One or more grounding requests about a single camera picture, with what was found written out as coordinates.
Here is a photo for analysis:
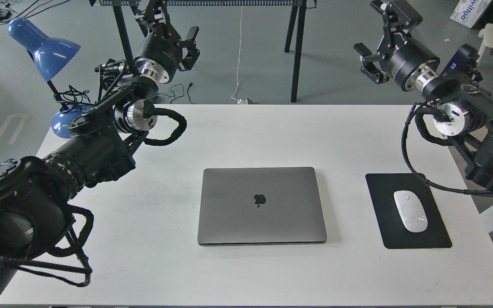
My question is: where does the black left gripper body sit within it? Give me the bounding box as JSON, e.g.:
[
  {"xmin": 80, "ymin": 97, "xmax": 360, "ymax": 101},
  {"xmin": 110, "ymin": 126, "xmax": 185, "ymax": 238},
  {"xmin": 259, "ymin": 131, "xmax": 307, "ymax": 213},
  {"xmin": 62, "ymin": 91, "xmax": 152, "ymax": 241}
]
[{"xmin": 134, "ymin": 25, "xmax": 200, "ymax": 84}]

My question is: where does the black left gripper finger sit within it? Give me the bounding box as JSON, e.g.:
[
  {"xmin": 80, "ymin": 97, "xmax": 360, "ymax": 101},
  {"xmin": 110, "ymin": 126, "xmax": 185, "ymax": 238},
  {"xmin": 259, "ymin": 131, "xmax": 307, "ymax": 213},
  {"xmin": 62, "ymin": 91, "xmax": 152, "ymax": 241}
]
[
  {"xmin": 134, "ymin": 0, "xmax": 171, "ymax": 35},
  {"xmin": 175, "ymin": 26, "xmax": 199, "ymax": 47}
]

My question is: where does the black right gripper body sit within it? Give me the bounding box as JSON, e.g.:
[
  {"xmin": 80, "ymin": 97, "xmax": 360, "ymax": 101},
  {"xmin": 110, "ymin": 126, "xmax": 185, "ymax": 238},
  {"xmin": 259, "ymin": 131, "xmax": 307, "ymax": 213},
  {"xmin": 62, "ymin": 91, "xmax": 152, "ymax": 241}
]
[{"xmin": 377, "ymin": 33, "xmax": 440, "ymax": 92}]

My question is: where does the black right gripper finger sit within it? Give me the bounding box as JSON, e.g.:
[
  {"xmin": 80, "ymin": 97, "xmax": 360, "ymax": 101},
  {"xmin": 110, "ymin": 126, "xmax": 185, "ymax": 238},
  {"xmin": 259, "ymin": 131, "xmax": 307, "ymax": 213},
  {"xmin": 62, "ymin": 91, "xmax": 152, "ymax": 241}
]
[
  {"xmin": 353, "ymin": 43, "xmax": 389, "ymax": 84},
  {"xmin": 370, "ymin": 0, "xmax": 423, "ymax": 54}
]

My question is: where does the grey laptop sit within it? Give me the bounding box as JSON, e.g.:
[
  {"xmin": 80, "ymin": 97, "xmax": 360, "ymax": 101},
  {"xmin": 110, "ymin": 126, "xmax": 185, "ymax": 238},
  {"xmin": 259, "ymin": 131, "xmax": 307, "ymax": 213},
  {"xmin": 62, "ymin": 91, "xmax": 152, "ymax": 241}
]
[{"xmin": 197, "ymin": 166, "xmax": 327, "ymax": 246}]

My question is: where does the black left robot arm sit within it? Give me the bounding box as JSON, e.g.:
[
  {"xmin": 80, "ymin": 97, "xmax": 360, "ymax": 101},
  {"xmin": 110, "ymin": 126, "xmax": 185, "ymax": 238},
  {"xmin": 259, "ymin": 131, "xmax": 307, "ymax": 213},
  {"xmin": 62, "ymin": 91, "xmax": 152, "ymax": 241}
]
[{"xmin": 0, "ymin": 0, "xmax": 200, "ymax": 295}]

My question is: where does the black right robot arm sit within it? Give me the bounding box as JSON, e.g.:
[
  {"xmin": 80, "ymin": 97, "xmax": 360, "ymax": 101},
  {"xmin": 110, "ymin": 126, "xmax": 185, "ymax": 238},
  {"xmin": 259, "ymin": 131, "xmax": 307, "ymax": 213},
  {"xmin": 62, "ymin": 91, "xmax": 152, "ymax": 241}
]
[{"xmin": 354, "ymin": 0, "xmax": 493, "ymax": 197}]

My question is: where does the cardboard box with print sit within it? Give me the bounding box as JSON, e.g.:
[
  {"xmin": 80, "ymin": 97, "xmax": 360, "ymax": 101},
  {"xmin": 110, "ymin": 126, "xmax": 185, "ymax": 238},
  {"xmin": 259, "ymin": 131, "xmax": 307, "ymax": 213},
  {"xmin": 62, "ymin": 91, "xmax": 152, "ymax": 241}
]
[{"xmin": 450, "ymin": 0, "xmax": 492, "ymax": 29}]

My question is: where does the blue desk lamp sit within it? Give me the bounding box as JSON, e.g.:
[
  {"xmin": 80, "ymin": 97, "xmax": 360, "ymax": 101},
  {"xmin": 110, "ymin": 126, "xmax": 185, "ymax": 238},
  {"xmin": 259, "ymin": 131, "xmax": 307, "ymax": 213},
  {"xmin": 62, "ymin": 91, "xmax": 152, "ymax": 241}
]
[{"xmin": 8, "ymin": 18, "xmax": 93, "ymax": 139}]

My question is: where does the black mouse pad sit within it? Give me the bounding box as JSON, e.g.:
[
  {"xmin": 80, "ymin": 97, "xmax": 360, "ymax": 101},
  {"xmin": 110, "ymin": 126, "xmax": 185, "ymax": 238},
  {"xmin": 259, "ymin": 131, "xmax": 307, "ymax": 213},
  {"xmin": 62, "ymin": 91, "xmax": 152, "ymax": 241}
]
[{"xmin": 365, "ymin": 173, "xmax": 452, "ymax": 249}]

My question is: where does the white computer mouse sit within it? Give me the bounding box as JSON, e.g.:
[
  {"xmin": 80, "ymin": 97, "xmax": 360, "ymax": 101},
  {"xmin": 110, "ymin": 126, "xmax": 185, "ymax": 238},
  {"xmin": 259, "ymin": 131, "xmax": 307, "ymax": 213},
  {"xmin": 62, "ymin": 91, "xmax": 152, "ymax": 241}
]
[{"xmin": 393, "ymin": 190, "xmax": 428, "ymax": 233}]

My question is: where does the black floor cable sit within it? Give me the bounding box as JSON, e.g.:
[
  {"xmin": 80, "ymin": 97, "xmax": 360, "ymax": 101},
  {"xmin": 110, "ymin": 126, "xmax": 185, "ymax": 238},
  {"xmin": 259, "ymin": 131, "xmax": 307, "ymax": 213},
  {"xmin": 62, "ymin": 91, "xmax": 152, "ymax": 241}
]
[{"xmin": 154, "ymin": 82, "xmax": 194, "ymax": 104}]

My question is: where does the white hanging cable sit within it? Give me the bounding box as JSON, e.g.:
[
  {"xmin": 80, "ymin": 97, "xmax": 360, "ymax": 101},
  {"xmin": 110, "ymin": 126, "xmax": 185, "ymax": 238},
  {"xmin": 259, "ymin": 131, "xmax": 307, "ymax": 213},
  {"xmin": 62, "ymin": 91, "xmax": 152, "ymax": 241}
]
[{"xmin": 231, "ymin": 6, "xmax": 256, "ymax": 105}]

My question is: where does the black metal rack frame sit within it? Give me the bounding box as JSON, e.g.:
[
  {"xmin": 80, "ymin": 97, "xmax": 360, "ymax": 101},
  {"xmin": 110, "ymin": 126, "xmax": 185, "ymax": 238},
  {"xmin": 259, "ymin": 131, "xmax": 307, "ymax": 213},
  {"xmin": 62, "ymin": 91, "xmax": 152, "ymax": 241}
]
[{"xmin": 89, "ymin": 0, "xmax": 309, "ymax": 104}]

